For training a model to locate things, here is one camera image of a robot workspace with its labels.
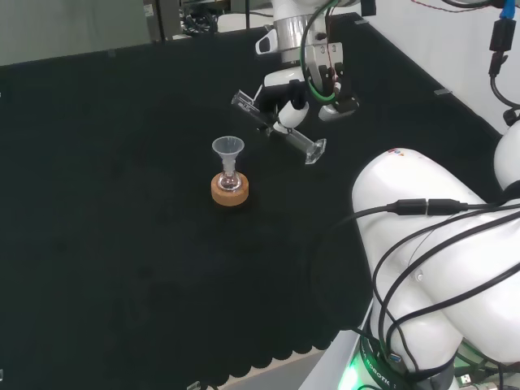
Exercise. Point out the silver usb plug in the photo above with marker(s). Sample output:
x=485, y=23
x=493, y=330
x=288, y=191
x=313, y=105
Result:
x=466, y=379

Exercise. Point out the grey cloth clip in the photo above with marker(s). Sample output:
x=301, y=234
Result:
x=360, y=21
x=443, y=92

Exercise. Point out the clear plastic funnel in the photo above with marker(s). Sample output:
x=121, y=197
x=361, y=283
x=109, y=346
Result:
x=227, y=147

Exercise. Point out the black stand pole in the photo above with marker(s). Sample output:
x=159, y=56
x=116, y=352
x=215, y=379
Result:
x=161, y=20

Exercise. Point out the small round-bottom glass flask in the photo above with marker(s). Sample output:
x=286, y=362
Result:
x=228, y=182

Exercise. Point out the pale board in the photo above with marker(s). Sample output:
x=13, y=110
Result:
x=73, y=28

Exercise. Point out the black bench cloth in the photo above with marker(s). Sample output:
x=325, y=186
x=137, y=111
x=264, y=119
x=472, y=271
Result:
x=122, y=203

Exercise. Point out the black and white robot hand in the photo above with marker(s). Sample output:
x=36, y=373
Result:
x=290, y=115

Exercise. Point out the clear glass graduated cylinder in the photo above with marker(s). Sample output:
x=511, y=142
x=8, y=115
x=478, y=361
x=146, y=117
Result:
x=302, y=143

